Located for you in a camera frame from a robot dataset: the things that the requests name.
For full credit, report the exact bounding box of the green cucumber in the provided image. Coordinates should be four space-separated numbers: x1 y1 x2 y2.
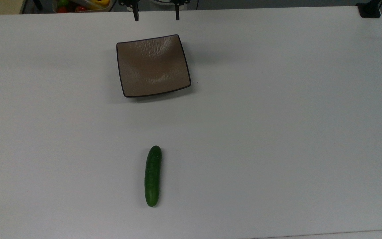
144 145 162 208

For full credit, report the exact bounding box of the basket of toy produce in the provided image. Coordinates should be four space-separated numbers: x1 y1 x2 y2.
52 0 112 14

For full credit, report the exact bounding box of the black table clamp mount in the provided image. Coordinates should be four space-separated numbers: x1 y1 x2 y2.
356 0 382 18

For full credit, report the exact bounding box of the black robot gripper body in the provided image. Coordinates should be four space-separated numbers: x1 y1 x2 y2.
118 0 190 8

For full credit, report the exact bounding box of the square brown ceramic plate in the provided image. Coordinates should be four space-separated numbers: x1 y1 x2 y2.
116 34 192 98

